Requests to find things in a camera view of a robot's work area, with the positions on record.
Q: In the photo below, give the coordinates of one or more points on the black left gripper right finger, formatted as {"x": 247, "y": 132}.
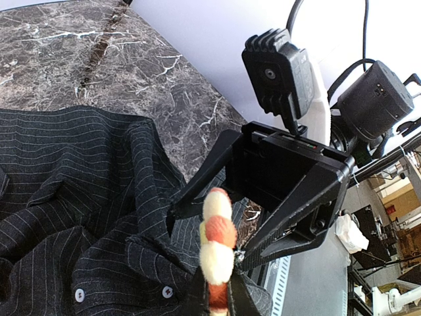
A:
{"x": 243, "y": 296}

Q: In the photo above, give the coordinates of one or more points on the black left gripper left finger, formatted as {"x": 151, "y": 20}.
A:
{"x": 198, "y": 296}

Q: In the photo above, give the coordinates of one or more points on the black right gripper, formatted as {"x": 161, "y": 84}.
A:
{"x": 300, "y": 184}

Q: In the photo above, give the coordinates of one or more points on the dark pinstriped garment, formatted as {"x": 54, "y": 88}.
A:
{"x": 85, "y": 196}

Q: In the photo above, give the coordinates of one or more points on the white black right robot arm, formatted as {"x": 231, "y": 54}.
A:
{"x": 368, "y": 109}

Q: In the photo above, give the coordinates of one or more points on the white slotted cable duct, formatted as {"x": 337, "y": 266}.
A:
{"x": 277, "y": 283}

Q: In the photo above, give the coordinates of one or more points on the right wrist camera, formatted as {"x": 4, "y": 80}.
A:
{"x": 288, "y": 85}

